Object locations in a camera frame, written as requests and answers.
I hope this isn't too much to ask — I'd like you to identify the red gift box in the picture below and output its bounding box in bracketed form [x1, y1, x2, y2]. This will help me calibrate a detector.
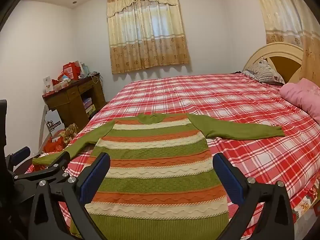
[62, 61, 82, 80]

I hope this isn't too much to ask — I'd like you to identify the white and blue carton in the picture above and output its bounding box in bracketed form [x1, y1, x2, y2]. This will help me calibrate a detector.
[44, 109, 65, 137]

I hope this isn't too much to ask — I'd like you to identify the beige floral long curtain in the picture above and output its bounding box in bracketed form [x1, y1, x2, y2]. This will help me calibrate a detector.
[251, 0, 320, 87]

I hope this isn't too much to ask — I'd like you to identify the floral striped pillow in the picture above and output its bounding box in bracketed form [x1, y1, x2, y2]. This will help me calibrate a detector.
[242, 57, 285, 85]

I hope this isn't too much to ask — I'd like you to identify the small white box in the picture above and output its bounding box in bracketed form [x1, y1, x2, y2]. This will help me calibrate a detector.
[43, 76, 54, 93]

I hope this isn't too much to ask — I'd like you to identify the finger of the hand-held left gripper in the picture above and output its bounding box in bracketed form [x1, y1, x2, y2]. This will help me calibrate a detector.
[14, 151, 72, 183]
[5, 146, 32, 173]

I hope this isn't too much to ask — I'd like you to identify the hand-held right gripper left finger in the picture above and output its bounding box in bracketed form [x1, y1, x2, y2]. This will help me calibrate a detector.
[29, 152, 111, 240]

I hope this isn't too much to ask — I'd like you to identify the bed with red plaid sheet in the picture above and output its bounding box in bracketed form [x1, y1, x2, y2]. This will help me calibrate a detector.
[25, 73, 320, 240]

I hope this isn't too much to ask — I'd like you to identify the stack of books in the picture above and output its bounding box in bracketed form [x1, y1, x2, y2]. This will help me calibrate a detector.
[83, 97, 96, 116]

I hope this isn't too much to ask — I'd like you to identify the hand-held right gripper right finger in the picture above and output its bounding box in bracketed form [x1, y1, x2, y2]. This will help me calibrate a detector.
[212, 152, 295, 240]

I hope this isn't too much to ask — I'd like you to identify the pink pillow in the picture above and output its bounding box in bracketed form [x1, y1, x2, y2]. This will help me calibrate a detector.
[279, 78, 320, 124]

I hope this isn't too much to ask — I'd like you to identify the red plastic bag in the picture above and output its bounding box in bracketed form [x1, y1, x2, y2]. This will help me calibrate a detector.
[43, 135, 66, 153]

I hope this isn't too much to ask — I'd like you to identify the beige floral window curtain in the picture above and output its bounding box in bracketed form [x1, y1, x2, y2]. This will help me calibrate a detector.
[106, 0, 190, 75]

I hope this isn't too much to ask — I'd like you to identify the green orange striped knit sweater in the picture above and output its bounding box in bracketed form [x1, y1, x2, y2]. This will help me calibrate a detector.
[32, 113, 285, 240]

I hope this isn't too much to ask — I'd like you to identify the dark wooden desk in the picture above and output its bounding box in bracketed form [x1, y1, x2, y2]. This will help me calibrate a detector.
[42, 73, 107, 130]

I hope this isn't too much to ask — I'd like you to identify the cream wooden headboard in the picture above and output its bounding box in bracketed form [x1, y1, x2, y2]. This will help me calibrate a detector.
[242, 42, 304, 84]

